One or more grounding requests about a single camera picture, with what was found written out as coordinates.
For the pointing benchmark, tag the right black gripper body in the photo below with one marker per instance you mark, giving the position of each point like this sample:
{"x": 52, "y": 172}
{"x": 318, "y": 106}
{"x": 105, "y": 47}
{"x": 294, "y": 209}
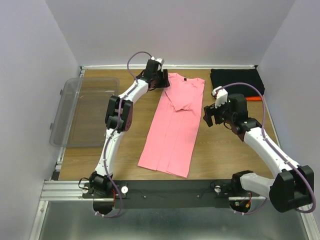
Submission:
{"x": 223, "y": 114}

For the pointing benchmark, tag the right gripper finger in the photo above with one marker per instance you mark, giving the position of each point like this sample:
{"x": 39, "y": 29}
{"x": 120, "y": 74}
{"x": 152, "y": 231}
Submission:
{"x": 209, "y": 110}
{"x": 208, "y": 120}

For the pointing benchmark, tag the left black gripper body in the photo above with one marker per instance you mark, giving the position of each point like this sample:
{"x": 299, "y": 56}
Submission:
{"x": 158, "y": 78}

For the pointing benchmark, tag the pink t shirt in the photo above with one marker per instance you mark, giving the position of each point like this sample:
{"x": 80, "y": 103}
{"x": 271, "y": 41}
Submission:
{"x": 173, "y": 132}

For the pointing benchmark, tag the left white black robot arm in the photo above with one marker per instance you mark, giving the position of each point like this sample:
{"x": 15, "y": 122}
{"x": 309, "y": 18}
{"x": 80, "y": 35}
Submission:
{"x": 118, "y": 120}

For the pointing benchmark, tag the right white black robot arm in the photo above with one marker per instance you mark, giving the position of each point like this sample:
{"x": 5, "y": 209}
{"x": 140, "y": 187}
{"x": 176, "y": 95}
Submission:
{"x": 292, "y": 185}

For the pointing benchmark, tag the folded orange t shirt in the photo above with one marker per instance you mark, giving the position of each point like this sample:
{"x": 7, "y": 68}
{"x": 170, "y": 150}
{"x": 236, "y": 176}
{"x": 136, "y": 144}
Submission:
{"x": 254, "y": 99}

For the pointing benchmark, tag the folded black t shirt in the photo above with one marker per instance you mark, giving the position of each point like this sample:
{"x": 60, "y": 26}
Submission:
{"x": 222, "y": 77}

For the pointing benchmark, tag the clear plastic bin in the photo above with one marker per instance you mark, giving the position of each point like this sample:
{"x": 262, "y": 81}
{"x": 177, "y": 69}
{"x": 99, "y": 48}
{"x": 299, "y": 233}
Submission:
{"x": 80, "y": 117}

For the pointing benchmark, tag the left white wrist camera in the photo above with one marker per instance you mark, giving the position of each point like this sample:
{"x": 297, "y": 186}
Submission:
{"x": 159, "y": 60}

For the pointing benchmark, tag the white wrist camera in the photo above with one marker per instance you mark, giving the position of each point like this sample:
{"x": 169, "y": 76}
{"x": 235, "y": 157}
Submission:
{"x": 159, "y": 60}
{"x": 220, "y": 95}

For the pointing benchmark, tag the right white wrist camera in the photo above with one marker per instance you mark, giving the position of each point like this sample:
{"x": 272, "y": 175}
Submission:
{"x": 220, "y": 95}

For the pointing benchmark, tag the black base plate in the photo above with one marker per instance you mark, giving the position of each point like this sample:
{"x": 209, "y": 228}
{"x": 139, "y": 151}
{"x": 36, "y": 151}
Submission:
{"x": 166, "y": 194}

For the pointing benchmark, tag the aluminium frame rail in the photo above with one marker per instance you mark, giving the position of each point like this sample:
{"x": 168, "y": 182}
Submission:
{"x": 63, "y": 214}

